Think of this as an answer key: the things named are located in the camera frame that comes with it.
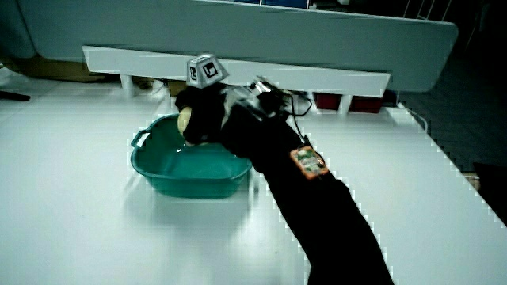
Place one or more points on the person's right hand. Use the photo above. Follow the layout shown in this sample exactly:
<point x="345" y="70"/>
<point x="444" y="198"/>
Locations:
<point x="202" y="115"/>

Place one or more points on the yellow pear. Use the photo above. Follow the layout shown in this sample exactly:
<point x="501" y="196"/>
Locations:
<point x="184" y="121"/>

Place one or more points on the green plastic basin plate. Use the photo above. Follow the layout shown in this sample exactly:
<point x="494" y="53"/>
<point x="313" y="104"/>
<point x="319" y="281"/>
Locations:
<point x="190" y="170"/>

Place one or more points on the person's right forearm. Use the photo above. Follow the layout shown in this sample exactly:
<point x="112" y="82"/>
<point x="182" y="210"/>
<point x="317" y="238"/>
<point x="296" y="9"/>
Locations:
<point x="317" y="213"/>

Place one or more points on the white low shelf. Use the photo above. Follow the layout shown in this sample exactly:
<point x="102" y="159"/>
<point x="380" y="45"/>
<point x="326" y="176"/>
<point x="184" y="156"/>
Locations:
<point x="150" y="63"/>

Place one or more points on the white rounded board panel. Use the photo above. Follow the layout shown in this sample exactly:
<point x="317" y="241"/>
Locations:
<point x="277" y="35"/>

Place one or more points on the orange rimmed sensor patch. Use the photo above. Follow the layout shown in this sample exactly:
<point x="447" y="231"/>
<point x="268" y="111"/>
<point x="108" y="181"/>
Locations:
<point x="309" y="162"/>

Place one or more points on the red box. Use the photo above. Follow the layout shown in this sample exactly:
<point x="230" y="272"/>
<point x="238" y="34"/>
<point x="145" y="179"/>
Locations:
<point x="366" y="104"/>
<point x="328" y="101"/>

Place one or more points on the black flat object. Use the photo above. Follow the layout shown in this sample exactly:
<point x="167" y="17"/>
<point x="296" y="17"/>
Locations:
<point x="14" y="96"/>

